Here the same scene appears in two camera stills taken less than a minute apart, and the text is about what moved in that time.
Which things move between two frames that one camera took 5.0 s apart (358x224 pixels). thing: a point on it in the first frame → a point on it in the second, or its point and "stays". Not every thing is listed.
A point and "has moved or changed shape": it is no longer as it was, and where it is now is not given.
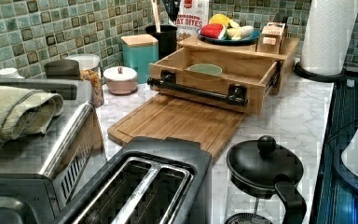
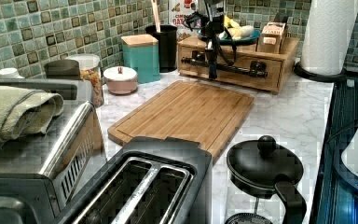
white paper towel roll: (328, 33) stays
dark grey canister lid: (62, 69) stays
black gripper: (172, 7) → (213, 26)
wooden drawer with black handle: (227, 77) has moved or changed shape
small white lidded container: (9, 73) stays
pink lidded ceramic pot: (121, 80) stays
